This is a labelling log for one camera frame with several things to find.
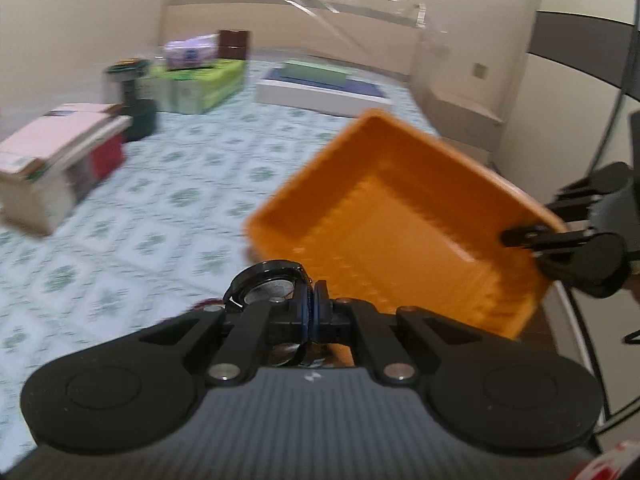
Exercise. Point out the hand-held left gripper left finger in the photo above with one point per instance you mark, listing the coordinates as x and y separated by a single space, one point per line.
295 321

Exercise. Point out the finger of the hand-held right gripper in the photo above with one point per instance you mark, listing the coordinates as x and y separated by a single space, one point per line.
592 190
535 239

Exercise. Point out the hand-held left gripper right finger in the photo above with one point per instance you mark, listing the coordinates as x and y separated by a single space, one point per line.
330 320

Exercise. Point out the black wrist watch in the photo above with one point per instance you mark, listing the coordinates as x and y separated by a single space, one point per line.
265 285

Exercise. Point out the orange plastic tray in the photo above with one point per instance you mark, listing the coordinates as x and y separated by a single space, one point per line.
400 220

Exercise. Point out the beige nightstand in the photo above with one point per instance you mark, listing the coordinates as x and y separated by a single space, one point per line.
460 115

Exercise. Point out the red and white cloth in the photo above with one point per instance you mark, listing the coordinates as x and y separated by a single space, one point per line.
607 462

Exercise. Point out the white box with blue top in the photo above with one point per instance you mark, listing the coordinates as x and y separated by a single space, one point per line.
310 96

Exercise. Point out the long green box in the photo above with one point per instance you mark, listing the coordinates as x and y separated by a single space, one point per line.
315 72

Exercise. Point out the green tissue multipack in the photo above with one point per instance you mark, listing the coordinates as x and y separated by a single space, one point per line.
200 87

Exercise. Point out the clear plastic wrap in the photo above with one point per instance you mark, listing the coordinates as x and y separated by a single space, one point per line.
380 10

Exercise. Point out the thick book with red spine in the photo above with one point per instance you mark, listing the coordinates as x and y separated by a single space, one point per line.
45 195

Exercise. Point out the dark brown box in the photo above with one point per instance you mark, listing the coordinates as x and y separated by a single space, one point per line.
233 45

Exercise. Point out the purple tissue pack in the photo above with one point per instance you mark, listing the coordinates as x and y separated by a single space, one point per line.
190 52

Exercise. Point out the white and pink book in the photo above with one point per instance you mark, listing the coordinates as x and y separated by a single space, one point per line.
60 130

